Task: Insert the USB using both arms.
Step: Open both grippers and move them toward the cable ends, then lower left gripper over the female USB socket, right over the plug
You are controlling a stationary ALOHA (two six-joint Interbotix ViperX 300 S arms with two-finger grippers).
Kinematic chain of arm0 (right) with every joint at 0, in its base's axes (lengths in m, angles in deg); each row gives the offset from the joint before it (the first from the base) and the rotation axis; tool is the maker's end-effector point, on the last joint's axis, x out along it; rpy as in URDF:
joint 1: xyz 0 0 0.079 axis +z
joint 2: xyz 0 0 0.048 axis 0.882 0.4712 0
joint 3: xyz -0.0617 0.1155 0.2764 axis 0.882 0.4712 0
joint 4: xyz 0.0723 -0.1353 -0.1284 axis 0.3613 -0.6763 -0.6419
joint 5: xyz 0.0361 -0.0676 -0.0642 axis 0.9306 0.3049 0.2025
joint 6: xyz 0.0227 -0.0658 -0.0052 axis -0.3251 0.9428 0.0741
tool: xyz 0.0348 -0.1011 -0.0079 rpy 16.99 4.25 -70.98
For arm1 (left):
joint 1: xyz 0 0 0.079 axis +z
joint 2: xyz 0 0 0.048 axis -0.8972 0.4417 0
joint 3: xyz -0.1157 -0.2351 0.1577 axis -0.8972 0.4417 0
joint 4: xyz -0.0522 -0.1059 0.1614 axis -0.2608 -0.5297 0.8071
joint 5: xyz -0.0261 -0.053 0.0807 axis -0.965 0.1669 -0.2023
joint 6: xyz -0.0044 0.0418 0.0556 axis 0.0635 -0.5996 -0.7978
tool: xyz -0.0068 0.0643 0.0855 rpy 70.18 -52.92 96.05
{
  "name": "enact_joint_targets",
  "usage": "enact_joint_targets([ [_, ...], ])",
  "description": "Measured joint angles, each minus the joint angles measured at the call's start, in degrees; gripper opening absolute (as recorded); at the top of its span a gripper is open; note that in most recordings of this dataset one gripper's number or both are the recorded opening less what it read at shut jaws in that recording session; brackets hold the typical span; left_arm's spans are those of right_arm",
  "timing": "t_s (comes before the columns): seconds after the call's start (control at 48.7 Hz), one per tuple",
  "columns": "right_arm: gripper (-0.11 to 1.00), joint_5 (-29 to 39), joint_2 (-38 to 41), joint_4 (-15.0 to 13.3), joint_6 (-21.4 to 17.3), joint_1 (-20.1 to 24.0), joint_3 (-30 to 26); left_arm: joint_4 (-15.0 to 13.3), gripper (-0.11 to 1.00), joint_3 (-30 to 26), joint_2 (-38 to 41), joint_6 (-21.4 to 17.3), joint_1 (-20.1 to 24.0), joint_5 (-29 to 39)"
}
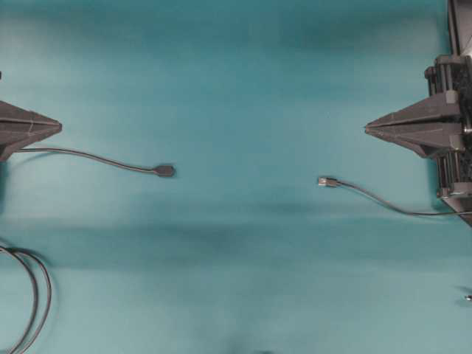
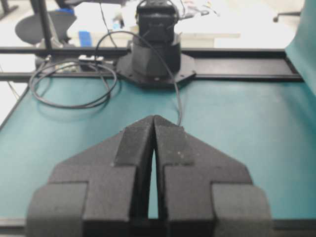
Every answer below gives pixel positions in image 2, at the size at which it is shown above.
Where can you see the black office chair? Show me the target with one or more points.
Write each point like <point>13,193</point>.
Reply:
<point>47,27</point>

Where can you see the black aluminium frame rail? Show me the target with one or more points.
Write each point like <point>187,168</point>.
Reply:
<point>211,64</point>

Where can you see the blue box on desk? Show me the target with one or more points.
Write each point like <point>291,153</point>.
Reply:
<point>85,39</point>

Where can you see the teal backdrop sheet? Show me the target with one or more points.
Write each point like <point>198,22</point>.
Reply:
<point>302,49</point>

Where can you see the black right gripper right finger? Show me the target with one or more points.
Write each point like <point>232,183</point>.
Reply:
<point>203,192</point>

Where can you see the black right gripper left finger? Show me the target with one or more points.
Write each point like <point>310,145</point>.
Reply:
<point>98,192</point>

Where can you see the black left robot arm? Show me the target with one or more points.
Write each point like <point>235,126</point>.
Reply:
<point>156,47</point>

